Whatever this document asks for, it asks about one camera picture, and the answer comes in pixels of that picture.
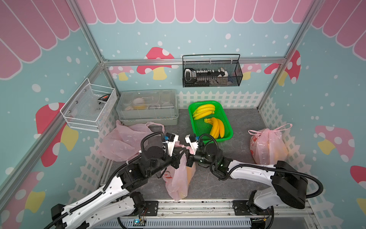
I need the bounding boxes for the pink plastic bag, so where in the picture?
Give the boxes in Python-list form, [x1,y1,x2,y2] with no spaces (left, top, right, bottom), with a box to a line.
[248,124,293,165]
[163,153,196,201]

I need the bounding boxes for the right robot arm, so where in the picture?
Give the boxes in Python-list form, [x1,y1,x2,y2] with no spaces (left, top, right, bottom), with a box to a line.
[185,135,324,215]

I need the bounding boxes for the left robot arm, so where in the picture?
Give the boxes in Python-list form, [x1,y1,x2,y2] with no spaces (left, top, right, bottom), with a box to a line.
[46,132,185,229]

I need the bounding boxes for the pink plastic bags pile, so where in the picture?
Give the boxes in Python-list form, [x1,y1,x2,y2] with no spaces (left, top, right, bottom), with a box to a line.
[97,120,165,162]

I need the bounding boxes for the bananas in green basket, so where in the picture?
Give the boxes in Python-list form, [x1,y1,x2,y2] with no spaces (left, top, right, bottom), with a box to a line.
[193,104,225,139]

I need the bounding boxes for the green plastic basket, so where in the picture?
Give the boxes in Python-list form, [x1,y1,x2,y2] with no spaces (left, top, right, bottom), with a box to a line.
[188,101,234,142]

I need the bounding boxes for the clear plastic storage box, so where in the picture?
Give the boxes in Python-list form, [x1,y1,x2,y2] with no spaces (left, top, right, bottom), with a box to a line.
[116,89,179,126]

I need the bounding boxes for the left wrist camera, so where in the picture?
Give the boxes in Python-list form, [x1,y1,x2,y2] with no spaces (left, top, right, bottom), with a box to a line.
[164,133,179,156]

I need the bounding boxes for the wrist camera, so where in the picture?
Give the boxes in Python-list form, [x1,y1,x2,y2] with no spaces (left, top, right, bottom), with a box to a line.
[185,134,199,155]
[164,133,179,156]

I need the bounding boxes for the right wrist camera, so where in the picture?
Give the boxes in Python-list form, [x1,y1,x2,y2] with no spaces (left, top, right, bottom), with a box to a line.
[185,134,199,155]

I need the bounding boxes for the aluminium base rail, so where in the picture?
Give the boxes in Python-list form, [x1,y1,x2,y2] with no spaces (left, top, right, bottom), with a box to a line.
[80,198,320,229]

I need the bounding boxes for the white wire mesh basket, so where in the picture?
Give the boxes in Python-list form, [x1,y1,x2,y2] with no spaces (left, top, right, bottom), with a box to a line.
[60,78,117,132]

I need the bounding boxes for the black wire mesh basket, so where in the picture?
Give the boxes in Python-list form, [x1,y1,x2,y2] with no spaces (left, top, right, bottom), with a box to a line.
[182,54,243,87]

